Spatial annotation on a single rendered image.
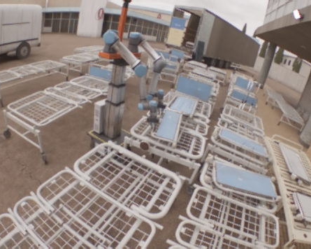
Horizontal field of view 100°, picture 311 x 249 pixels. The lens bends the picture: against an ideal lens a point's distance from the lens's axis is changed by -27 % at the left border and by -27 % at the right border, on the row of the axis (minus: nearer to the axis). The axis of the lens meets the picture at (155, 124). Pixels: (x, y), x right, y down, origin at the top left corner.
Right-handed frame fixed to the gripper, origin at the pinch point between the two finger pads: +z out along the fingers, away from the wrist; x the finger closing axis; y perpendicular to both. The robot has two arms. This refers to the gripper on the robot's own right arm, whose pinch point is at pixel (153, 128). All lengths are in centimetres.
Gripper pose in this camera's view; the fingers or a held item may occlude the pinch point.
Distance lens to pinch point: 196.8
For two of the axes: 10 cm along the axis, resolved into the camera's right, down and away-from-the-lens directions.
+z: -0.1, 8.9, 4.6
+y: 2.2, -4.5, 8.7
